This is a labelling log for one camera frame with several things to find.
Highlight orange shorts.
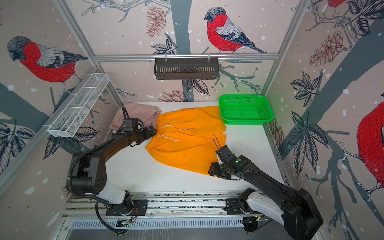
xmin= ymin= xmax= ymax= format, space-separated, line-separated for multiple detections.
xmin=146 ymin=106 xmax=226 ymax=175

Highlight pink shorts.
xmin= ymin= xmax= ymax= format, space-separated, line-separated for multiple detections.
xmin=110 ymin=103 xmax=161 ymax=131

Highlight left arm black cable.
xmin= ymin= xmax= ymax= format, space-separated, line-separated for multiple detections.
xmin=65 ymin=149 xmax=134 ymax=235

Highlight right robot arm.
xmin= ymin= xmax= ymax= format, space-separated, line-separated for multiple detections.
xmin=209 ymin=146 xmax=324 ymax=240

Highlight black wall shelf basket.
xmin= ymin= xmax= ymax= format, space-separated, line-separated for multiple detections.
xmin=154 ymin=58 xmax=219 ymax=80

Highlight green plastic basket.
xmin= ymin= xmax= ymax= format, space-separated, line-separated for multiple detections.
xmin=219 ymin=94 xmax=275 ymax=125

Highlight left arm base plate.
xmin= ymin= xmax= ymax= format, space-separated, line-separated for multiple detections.
xmin=106 ymin=200 xmax=149 ymax=217

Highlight aluminium mounting rail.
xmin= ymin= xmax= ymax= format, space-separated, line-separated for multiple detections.
xmin=64 ymin=193 xmax=311 ymax=218

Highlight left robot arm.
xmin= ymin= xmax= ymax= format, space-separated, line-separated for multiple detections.
xmin=66 ymin=126 xmax=157 ymax=214

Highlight white wire wall basket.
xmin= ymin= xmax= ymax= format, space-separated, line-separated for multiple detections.
xmin=48 ymin=73 xmax=110 ymax=138

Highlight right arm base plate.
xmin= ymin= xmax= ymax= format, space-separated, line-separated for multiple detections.
xmin=223 ymin=199 xmax=264 ymax=216

